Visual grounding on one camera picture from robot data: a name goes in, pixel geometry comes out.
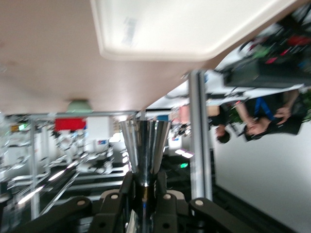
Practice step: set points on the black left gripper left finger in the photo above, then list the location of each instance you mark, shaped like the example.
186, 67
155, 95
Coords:
109, 213

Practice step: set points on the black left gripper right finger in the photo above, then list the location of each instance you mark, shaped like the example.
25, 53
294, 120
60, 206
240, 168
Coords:
175, 216

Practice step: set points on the steel double jigger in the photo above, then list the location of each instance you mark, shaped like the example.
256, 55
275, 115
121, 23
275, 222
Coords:
145, 150

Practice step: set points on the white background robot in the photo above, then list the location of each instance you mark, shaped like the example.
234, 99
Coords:
94, 165

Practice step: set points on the dark-haired background person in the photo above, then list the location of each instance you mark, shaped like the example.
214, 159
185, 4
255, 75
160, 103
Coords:
224, 136

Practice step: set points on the red background sign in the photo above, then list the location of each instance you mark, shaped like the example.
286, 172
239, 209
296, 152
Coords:
70, 124

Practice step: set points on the green ceramic bowl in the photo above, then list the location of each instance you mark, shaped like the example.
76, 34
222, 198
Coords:
79, 106

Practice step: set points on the brown table mat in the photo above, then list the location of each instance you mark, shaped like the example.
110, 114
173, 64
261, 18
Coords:
48, 60

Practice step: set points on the black background monitor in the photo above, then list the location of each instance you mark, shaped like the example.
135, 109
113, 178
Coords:
262, 75

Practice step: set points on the cream rabbit print tray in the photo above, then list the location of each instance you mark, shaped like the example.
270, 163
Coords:
170, 24

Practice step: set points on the aluminium camera mount post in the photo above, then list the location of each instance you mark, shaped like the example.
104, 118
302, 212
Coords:
200, 133

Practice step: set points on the aluminium cell frame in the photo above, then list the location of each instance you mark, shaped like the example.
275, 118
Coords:
34, 157

